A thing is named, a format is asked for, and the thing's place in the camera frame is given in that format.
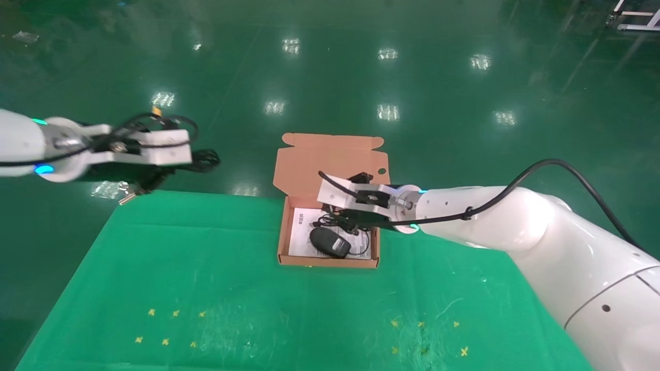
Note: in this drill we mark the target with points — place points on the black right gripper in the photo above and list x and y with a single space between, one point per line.
379 219

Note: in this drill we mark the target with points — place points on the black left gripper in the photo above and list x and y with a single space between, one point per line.
118 172

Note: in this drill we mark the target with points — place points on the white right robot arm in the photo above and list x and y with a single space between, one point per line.
515 221

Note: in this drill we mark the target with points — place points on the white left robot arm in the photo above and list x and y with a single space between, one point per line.
18 144

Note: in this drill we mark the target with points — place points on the open brown cardboard box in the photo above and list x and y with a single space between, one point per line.
309 165

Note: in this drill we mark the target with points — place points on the silver metal binder clip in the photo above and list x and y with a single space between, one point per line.
126 199

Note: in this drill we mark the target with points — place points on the white printed instruction sheet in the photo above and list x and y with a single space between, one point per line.
299 242

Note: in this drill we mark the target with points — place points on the green table cloth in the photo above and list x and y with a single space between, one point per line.
206 288

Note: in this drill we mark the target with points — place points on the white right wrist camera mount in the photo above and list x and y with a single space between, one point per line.
332 193

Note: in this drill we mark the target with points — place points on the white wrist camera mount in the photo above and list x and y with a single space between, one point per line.
332 193
170 149

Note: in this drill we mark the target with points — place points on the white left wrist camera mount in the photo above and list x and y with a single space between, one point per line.
170 149

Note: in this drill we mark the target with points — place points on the white metal frame base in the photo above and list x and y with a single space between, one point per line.
639 26

